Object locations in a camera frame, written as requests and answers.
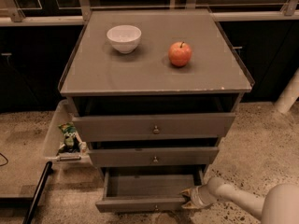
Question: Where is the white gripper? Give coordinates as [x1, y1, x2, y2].
[181, 185, 217, 210]

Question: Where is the grey bottom drawer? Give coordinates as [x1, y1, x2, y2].
[96, 165, 203, 213]

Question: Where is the grey drawer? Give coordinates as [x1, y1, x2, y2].
[96, 165, 203, 213]
[72, 113, 235, 142]
[89, 147, 219, 167]

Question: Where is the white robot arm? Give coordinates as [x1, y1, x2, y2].
[181, 177, 299, 224]

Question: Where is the grey middle drawer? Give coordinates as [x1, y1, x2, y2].
[89, 147, 219, 167]

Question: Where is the grey top drawer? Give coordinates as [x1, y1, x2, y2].
[72, 113, 235, 142]

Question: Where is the grey drawer cabinet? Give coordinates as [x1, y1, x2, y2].
[57, 8, 255, 185]

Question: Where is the green snack bag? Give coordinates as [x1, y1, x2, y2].
[58, 122, 80, 153]

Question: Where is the clear plastic bin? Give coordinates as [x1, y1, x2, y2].
[43, 100, 91, 167]

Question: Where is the black pole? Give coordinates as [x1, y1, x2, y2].
[22, 161, 53, 224]

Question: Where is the red apple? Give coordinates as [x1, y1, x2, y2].
[168, 41, 192, 67]

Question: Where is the white ceramic bowl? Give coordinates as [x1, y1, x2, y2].
[107, 25, 142, 54]

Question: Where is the white metal railing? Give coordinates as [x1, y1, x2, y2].
[0, 0, 299, 26]

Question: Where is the white cylindrical post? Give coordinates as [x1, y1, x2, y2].
[275, 76, 299, 114]

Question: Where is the black floor cable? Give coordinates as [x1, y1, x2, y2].
[0, 152, 9, 168]

